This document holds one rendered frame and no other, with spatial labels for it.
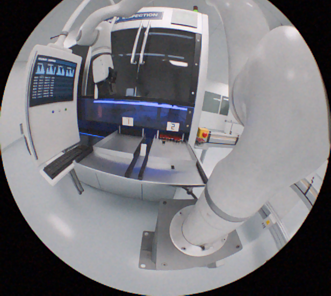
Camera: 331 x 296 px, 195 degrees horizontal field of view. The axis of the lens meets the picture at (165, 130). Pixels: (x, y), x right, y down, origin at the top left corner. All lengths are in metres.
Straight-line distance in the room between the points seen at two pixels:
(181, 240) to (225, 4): 0.51
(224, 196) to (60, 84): 0.93
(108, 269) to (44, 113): 1.31
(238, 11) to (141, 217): 1.43
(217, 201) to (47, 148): 0.88
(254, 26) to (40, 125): 0.93
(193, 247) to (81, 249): 1.16
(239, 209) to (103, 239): 1.22
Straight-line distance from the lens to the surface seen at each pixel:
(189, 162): 0.53
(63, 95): 0.88
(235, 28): 0.21
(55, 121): 0.85
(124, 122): 0.75
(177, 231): 0.33
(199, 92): 0.72
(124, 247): 1.21
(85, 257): 1.34
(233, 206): 0.15
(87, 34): 0.41
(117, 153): 0.55
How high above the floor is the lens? 1.18
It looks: 16 degrees down
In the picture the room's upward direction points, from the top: 7 degrees clockwise
